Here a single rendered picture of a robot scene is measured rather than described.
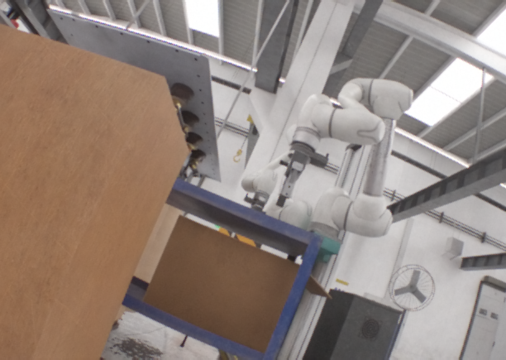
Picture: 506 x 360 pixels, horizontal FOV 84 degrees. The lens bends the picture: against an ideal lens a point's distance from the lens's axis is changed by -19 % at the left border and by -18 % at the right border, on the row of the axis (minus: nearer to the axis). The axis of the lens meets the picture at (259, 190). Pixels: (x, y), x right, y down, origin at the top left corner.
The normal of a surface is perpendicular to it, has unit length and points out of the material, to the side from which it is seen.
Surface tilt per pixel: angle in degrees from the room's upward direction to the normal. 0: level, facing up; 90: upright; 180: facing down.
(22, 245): 90
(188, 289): 90
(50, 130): 90
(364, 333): 90
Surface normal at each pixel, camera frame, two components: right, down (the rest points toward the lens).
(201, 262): 0.07, -0.24
